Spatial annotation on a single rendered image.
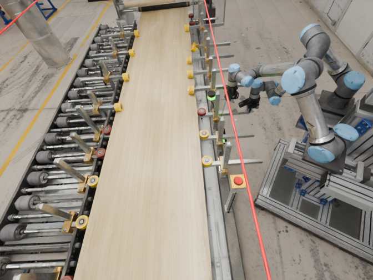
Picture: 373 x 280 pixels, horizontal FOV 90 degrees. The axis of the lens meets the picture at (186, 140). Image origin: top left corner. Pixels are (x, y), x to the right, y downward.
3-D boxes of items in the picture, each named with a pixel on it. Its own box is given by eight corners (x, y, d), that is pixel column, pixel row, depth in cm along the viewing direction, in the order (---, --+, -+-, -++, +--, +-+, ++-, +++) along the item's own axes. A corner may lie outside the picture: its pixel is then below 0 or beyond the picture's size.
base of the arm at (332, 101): (349, 99, 141) (358, 88, 133) (347, 112, 134) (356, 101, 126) (327, 93, 146) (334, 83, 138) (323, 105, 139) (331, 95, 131)
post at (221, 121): (220, 151, 170) (224, 115, 131) (220, 154, 168) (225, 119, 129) (216, 151, 170) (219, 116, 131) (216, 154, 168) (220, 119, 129)
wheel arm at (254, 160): (260, 160, 143) (262, 157, 139) (261, 164, 141) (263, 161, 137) (203, 164, 145) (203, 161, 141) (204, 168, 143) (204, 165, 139)
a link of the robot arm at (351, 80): (339, 98, 129) (352, 82, 118) (331, 85, 137) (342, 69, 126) (357, 97, 128) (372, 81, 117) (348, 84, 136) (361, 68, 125)
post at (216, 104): (216, 128, 183) (219, 90, 144) (217, 131, 181) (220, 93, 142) (212, 129, 183) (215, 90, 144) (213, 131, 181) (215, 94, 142)
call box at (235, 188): (241, 180, 101) (243, 174, 94) (243, 192, 97) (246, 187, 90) (228, 180, 101) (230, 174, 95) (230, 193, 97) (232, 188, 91)
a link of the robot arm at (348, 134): (350, 145, 108) (367, 130, 97) (336, 156, 104) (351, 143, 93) (330, 131, 114) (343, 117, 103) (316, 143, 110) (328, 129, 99)
